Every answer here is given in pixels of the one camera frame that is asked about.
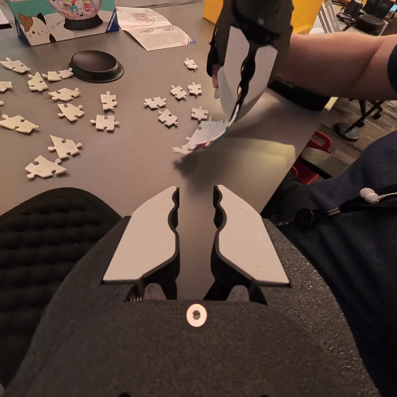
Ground office chair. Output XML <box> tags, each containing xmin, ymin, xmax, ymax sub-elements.
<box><xmin>300</xmin><ymin>147</ymin><xmax>351</xmax><ymax>180</ymax></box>

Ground red panel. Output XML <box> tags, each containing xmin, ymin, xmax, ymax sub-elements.
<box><xmin>291</xmin><ymin>130</ymin><xmax>332</xmax><ymax>185</ymax></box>

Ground scattered loose puzzle pieces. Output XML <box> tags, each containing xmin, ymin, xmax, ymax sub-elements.
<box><xmin>0</xmin><ymin>57</ymin><xmax>209</xmax><ymax>180</ymax></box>

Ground white earphone cable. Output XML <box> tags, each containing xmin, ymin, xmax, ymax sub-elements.
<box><xmin>359</xmin><ymin>187</ymin><xmax>397</xmax><ymax>204</ymax></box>

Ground assembled white puzzle section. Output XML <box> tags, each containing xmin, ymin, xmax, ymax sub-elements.
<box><xmin>172</xmin><ymin>105</ymin><xmax>240</xmax><ymax>155</ymax></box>

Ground black badge reel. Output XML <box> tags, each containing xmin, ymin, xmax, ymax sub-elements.
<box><xmin>277</xmin><ymin>206</ymin><xmax>342</xmax><ymax>230</ymax></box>

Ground white tablet stand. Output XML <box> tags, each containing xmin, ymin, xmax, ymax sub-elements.
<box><xmin>316</xmin><ymin>0</ymin><xmax>342</xmax><ymax>33</ymax></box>

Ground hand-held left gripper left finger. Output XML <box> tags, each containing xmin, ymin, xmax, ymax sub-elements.
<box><xmin>102</xmin><ymin>186</ymin><xmax>180</xmax><ymax>285</ymax></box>

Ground yellow bin on far table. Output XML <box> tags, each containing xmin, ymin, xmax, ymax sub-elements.
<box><xmin>203</xmin><ymin>0</ymin><xmax>324</xmax><ymax>35</ymax></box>

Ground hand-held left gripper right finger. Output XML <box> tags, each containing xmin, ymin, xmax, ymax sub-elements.
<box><xmin>212</xmin><ymin>184</ymin><xmax>290</xmax><ymax>286</ymax></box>

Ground black round stand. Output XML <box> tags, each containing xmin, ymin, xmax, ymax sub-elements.
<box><xmin>69</xmin><ymin>50</ymin><xmax>125</xmax><ymax>84</ymax></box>

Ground puzzle ball box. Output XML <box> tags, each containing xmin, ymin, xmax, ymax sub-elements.
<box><xmin>6</xmin><ymin>0</ymin><xmax>120</xmax><ymax>47</ymax></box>

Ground folded instruction leaflet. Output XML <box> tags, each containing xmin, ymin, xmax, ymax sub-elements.
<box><xmin>116</xmin><ymin>6</ymin><xmax>197</xmax><ymax>51</ymax></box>

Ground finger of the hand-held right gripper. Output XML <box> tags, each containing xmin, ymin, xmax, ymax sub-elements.
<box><xmin>213</xmin><ymin>26</ymin><xmax>252</xmax><ymax>122</ymax></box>
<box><xmin>237</xmin><ymin>47</ymin><xmax>279</xmax><ymax>118</ymax></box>

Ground person's right forearm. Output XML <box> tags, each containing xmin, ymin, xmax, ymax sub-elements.
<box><xmin>277</xmin><ymin>32</ymin><xmax>397</xmax><ymax>101</ymax></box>

